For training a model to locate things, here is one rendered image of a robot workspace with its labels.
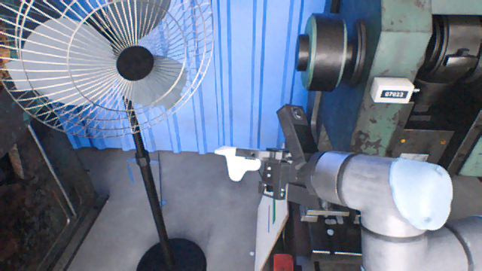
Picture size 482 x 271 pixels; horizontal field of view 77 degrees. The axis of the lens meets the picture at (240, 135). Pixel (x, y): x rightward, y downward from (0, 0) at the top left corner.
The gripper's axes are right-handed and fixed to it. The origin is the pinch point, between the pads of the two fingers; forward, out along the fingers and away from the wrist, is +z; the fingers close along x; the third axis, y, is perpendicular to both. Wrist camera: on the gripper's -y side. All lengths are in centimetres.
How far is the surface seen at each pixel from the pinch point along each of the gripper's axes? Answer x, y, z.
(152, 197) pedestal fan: 12, 28, 77
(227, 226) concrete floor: 74, 57, 107
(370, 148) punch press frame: 33.6, -1.6, -7.3
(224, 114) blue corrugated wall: 85, -14, 135
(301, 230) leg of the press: 53, 33, 29
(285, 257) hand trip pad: 31.3, 34.1, 15.7
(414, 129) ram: 43.3, -7.3, -13.2
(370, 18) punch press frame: 21.4, -29.5, -11.9
